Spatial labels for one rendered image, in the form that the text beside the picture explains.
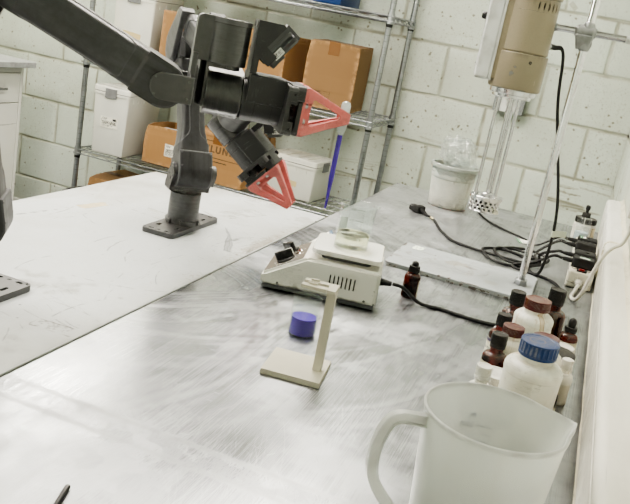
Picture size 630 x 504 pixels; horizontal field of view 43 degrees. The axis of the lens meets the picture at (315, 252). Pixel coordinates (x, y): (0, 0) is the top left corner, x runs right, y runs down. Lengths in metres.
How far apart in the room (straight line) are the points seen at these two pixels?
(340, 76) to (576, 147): 1.07
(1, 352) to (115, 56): 0.39
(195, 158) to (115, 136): 2.35
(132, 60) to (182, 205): 0.61
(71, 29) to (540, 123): 2.85
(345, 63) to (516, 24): 1.93
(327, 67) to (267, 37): 2.43
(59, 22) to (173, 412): 0.49
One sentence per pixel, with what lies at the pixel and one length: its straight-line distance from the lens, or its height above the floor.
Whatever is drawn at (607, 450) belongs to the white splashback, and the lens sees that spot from 0.85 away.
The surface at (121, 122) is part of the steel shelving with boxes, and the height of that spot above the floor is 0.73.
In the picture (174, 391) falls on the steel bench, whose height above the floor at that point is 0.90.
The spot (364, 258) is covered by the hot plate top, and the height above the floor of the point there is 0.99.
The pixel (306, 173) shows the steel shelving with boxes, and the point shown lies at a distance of 3.60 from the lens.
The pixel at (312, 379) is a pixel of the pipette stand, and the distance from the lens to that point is 1.05.
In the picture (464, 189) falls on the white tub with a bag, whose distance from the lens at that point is 2.35.
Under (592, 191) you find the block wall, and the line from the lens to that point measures 3.71.
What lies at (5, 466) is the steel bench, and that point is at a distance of 0.83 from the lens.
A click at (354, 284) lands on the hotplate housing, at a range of 1.35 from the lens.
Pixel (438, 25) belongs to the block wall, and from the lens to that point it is 3.76.
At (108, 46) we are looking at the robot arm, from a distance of 1.06.
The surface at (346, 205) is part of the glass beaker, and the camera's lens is 1.35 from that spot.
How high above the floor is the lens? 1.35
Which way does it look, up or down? 16 degrees down
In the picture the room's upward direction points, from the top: 11 degrees clockwise
